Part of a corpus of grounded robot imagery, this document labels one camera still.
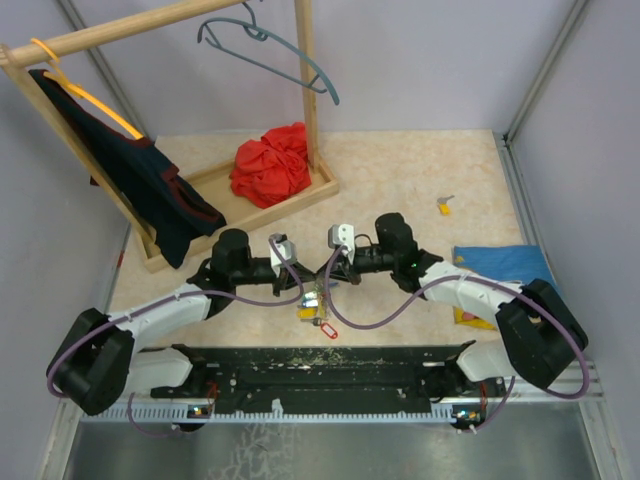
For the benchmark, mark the black base frame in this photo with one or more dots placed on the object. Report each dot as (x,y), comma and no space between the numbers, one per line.
(328,380)

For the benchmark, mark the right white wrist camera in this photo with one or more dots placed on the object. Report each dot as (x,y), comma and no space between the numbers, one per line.
(342,237)

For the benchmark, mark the red crumpled cloth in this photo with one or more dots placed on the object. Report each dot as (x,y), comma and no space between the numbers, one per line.
(273,169)

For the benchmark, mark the blue key tag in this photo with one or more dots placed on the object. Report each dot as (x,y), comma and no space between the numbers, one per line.
(308,302)

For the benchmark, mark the dark navy garment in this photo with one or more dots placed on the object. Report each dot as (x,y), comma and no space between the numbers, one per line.
(148,179)

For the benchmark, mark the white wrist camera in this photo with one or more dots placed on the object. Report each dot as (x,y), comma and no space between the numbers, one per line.
(282,252)
(342,237)

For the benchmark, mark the red key tag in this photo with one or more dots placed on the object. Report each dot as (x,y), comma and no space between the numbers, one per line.
(329,331)

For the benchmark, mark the blue folded cloth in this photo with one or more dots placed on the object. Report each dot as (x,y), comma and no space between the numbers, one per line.
(523,263)

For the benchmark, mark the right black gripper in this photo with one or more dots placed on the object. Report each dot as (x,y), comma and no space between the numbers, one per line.
(341,269)

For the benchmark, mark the key with yellow tag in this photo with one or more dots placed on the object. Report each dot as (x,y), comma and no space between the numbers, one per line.
(442,204)

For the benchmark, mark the teal clothes hanger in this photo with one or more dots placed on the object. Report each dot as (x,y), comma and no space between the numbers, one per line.
(245,39)

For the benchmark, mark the yellow key tag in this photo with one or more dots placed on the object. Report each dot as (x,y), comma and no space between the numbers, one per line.
(307,313)

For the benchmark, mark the yellow clothes hanger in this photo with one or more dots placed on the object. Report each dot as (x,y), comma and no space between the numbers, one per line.
(57,75)

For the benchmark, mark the wooden clothes rack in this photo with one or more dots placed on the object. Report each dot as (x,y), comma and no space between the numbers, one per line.
(212,183)

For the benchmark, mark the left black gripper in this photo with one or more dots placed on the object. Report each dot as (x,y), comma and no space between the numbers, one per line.
(283,282)

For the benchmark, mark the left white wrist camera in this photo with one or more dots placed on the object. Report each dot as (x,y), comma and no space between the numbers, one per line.
(282,252)

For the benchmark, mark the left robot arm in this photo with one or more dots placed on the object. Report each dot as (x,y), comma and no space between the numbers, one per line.
(106,356)

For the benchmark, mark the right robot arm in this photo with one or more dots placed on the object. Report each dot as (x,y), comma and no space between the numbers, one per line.
(539,336)

